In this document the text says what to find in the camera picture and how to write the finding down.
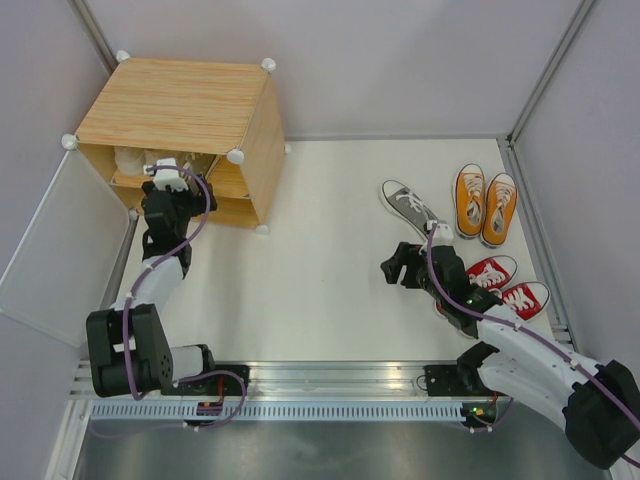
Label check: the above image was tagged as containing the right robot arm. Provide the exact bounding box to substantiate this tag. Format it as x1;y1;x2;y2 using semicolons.
381;242;639;469

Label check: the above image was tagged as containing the red sneaker lower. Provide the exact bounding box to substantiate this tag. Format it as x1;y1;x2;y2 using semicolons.
434;281;552;334

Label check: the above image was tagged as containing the red sneaker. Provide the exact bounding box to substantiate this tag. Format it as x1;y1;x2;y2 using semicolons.
434;281;552;334
466;255;518;290

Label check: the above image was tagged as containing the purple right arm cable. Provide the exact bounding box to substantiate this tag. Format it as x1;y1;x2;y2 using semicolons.
425;222;640;464

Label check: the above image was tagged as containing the orange sneaker right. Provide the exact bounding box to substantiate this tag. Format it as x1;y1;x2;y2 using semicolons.
481;173;518;248

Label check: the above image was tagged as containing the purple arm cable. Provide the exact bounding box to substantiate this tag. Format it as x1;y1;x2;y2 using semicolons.
425;222;640;464
92;167;247;439

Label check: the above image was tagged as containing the translucent cabinet door panel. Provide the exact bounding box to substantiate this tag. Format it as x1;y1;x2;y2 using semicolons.
1;151;129;347

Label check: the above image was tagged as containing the orange sneaker left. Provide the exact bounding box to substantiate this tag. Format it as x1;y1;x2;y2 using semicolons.
452;163;486;239

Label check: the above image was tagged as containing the orange sneaker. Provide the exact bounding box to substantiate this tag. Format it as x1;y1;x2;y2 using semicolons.
452;163;486;239
481;173;518;248

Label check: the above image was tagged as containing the grey sneaker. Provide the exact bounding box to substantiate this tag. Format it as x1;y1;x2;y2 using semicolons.
380;180;438;240
177;152;221;180

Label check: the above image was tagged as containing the wooden shoe cabinet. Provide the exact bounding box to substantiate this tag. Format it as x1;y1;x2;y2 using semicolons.
61;50;289;232

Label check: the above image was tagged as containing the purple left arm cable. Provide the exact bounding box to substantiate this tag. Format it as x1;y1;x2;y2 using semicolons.
92;167;247;439

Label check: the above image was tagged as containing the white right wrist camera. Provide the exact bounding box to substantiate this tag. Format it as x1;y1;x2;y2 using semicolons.
426;220;455;246

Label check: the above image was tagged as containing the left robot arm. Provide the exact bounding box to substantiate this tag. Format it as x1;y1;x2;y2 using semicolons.
86;175;217;399

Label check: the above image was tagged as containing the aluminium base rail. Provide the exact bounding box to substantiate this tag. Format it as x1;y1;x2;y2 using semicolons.
69;360;516;399

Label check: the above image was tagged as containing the red sneaker upper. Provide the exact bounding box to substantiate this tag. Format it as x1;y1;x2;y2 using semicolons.
466;255;518;290

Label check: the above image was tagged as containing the white slotted cable duct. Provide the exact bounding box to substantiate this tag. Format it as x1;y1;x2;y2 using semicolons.
91;400;465;422

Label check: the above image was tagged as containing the beige canvas shoe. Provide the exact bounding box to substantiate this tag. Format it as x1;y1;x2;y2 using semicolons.
144;149;164;170
114;146;145;176

